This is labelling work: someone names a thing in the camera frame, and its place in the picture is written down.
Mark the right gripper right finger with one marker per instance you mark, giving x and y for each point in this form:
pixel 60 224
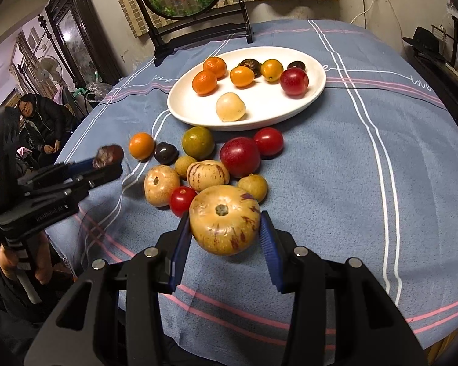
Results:
pixel 272 250

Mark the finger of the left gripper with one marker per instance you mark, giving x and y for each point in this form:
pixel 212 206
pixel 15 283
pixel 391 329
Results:
pixel 81 167
pixel 98 177

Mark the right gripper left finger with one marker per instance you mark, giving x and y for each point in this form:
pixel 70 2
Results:
pixel 178 253

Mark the dark chestnut fruit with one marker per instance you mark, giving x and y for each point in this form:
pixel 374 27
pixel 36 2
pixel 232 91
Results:
pixel 108 155

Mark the red cherry tomato front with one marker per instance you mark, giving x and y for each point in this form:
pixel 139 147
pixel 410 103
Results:
pixel 181 200

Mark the red cherry tomato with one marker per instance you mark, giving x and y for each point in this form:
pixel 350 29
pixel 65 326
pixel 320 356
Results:
pixel 181 200
pixel 269 141

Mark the large striped pepino melon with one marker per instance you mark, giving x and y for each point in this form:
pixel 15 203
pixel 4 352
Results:
pixel 224 219

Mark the tan pepino melon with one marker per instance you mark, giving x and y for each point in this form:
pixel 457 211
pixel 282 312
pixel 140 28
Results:
pixel 159 184

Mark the orange tangerine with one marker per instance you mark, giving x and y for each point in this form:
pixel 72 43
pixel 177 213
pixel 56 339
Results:
pixel 141 146

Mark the medium striped pepino melon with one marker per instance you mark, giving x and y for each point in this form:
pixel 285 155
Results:
pixel 204 174

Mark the dark purple small fruit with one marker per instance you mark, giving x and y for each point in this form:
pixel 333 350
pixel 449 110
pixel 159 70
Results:
pixel 166 153

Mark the large red plum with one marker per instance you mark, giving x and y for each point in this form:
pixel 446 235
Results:
pixel 240 156

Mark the green orange tomato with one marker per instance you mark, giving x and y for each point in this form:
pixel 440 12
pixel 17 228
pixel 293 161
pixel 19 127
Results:
pixel 198 142

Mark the person's left hand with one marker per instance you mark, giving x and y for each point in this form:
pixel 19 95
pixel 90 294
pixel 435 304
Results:
pixel 10 260

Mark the seated person in black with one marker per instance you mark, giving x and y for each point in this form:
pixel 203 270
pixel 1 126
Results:
pixel 47 126

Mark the clear plastic bag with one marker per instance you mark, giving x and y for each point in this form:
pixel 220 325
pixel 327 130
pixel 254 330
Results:
pixel 96 92

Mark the standing fan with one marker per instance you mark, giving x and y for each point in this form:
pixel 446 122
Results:
pixel 48 69

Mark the blue striped tablecloth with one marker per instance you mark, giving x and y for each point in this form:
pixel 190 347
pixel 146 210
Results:
pixel 369 170

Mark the pale peeled round fruit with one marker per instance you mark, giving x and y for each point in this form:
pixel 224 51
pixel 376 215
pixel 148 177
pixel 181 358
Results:
pixel 230 107

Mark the white oval plate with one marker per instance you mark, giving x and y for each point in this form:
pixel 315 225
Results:
pixel 266 104

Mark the dark framed mirror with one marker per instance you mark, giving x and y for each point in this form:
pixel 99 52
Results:
pixel 83 42

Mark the orange tangerine plate front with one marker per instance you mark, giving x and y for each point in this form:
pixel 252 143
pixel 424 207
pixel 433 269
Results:
pixel 204 83

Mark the orange tangerine plate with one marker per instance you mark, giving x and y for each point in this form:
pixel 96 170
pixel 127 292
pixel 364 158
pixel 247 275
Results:
pixel 204 83
pixel 215 65

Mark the red plum on plate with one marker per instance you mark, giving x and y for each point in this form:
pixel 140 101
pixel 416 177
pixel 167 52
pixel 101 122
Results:
pixel 294 82

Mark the yellow orange tomato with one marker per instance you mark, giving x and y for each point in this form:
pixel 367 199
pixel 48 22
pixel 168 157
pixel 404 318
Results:
pixel 242 77
pixel 271 70

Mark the orange tangerine plate back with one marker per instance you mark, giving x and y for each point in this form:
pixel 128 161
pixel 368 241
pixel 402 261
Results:
pixel 215 65

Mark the yellow orange tomato right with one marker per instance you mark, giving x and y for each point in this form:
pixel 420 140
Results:
pixel 271 70

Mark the dark brown mangosteen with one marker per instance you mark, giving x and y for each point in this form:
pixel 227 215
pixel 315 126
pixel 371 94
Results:
pixel 253 65

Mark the dark small fruit plate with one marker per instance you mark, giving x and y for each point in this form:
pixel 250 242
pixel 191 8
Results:
pixel 297 64

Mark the round goldfish screen ornament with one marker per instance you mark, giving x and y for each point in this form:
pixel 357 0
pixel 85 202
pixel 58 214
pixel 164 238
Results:
pixel 166 17

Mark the black hat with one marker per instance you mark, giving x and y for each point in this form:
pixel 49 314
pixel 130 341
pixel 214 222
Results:
pixel 426 43

